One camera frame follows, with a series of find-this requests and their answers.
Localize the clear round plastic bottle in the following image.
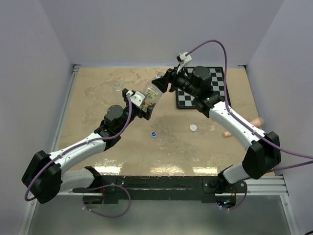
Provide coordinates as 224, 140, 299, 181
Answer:
114, 82, 122, 92

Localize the pink wooden pin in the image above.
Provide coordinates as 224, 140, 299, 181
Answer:
223, 117, 264, 138

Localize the aluminium frame rail left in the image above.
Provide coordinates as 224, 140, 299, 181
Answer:
48, 64, 81, 153

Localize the black white checkerboard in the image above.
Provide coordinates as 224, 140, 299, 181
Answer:
175, 67, 225, 109

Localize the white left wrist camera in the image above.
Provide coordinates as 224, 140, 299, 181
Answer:
126, 91, 146, 109

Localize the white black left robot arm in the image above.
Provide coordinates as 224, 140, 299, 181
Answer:
22, 87, 162, 203

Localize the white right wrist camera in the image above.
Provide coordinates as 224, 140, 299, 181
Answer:
176, 52, 192, 73

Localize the white bottle cap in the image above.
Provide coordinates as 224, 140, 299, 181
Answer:
190, 124, 197, 131

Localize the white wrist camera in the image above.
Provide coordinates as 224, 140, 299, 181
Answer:
126, 91, 146, 109
176, 52, 192, 73

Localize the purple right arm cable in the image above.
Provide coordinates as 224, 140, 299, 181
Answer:
187, 40, 313, 211

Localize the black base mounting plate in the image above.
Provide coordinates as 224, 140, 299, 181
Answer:
82, 175, 247, 205

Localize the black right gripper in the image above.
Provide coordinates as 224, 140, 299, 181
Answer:
153, 64, 200, 98

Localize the clear square plastic bottle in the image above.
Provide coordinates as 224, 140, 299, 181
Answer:
142, 72, 165, 112

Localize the aluminium frame rail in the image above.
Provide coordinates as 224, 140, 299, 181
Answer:
48, 64, 81, 153
33, 174, 289, 196

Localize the aluminium frame rail front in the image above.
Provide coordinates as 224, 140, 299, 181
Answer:
33, 174, 289, 196

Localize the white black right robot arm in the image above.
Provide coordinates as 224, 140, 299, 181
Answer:
152, 66, 281, 193

